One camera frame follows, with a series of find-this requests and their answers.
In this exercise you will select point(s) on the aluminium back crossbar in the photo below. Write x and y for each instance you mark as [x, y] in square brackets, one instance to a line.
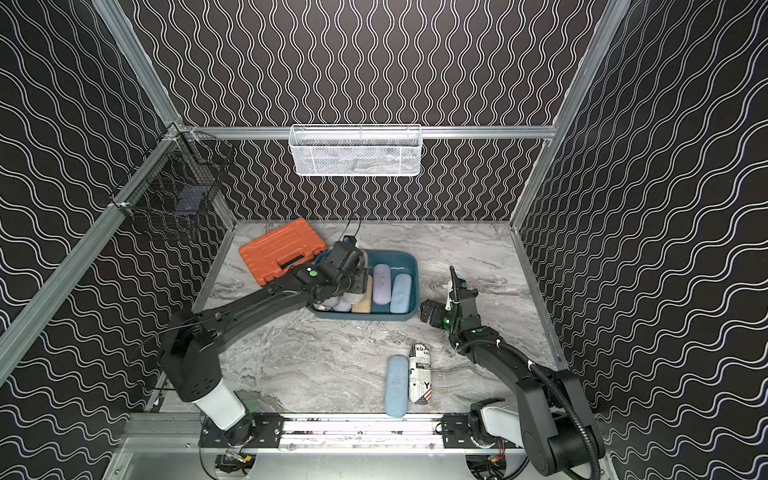
[377, 131]

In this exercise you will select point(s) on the orange plastic tool case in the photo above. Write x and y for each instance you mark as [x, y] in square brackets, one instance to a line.
[274, 253]

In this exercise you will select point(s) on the purple glasses case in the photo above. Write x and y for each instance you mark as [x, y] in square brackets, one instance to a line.
[382, 284]

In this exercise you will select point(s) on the tan fabric glasses case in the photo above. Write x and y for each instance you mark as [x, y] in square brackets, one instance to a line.
[365, 305]

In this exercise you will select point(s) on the light blue glasses case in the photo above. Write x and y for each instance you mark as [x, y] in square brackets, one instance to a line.
[401, 294]

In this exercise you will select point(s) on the black wire basket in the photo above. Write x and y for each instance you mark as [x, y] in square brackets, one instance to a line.
[176, 198]

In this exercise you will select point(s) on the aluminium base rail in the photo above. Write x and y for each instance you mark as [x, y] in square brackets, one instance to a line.
[314, 433]

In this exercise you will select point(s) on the lavender glasses case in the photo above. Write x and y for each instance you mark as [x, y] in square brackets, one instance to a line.
[342, 306]

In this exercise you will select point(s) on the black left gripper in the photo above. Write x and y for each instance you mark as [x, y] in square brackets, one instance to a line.
[352, 279]

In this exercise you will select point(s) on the white wire basket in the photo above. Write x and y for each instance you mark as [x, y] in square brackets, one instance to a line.
[356, 157]

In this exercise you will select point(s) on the aluminium corner post left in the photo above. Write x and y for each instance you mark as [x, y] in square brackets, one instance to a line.
[128, 43]

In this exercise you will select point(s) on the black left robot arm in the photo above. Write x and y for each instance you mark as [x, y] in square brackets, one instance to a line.
[190, 347]

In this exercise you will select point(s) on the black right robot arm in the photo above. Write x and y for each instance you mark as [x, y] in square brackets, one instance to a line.
[557, 428]

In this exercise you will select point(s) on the newspaper print glasses case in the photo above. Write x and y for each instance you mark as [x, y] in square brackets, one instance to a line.
[420, 374]

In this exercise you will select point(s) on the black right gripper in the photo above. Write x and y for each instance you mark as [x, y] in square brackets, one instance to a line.
[459, 301]

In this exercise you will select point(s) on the aluminium corner post right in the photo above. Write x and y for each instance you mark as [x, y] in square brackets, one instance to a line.
[611, 19]

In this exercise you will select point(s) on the teal plastic storage box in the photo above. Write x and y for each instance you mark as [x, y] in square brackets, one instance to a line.
[400, 263]

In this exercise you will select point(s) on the aluminium corner post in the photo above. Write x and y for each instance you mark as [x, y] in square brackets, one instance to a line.
[128, 43]
[611, 19]

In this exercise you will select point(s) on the aluminium left side rail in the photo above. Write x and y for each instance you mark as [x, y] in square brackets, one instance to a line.
[33, 319]

